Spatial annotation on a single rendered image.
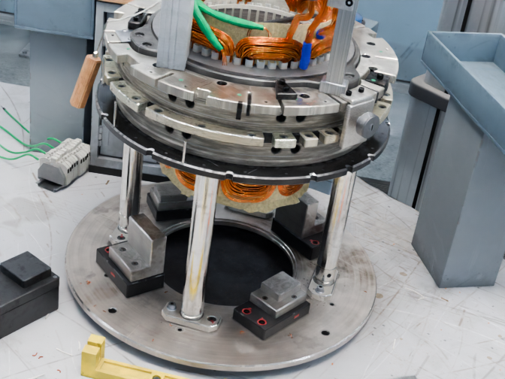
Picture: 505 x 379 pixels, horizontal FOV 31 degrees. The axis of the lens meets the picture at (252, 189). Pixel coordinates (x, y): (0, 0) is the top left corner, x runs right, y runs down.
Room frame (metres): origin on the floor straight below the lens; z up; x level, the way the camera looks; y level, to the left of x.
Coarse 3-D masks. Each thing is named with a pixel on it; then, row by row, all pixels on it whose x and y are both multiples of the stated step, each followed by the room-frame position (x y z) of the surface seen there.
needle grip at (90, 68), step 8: (88, 56) 0.90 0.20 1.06; (88, 64) 0.90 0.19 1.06; (96, 64) 0.90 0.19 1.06; (80, 72) 0.90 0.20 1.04; (88, 72) 0.89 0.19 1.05; (96, 72) 0.90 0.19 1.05; (80, 80) 0.90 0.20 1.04; (88, 80) 0.89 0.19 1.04; (80, 88) 0.89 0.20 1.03; (88, 88) 0.90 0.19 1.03; (72, 96) 0.90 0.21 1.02; (80, 96) 0.89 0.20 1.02; (88, 96) 0.90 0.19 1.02; (72, 104) 0.89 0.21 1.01; (80, 104) 0.89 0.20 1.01
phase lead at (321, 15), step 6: (324, 0) 0.83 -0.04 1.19; (324, 6) 0.83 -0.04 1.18; (324, 12) 0.83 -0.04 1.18; (318, 18) 0.83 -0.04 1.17; (312, 24) 0.83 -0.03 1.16; (318, 24) 0.83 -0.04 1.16; (312, 30) 0.83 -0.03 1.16; (306, 36) 0.85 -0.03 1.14; (312, 36) 0.85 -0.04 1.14; (306, 42) 0.85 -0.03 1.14
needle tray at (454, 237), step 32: (448, 32) 1.14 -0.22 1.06; (480, 32) 1.16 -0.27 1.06; (448, 64) 1.06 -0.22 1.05; (480, 64) 1.15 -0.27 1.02; (480, 96) 0.98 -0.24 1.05; (448, 128) 1.05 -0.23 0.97; (480, 128) 0.96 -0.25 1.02; (448, 160) 1.03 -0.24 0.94; (480, 160) 0.98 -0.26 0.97; (448, 192) 1.01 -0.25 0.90; (480, 192) 0.98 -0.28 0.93; (416, 224) 1.07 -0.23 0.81; (448, 224) 0.99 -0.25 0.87; (480, 224) 0.98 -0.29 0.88; (448, 256) 0.97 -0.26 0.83; (480, 256) 0.99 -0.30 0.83
